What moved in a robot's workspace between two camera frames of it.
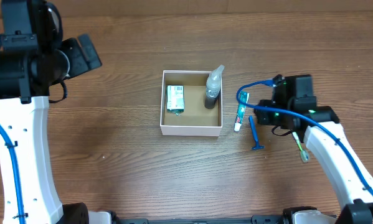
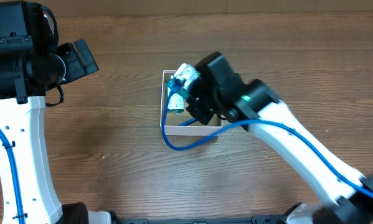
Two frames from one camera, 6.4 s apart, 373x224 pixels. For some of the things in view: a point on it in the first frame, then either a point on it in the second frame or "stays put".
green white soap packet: [175, 98] stays put
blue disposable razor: [257, 147] -> [187, 122]
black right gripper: [266, 118] -> [200, 108]
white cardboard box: [195, 120] stays put
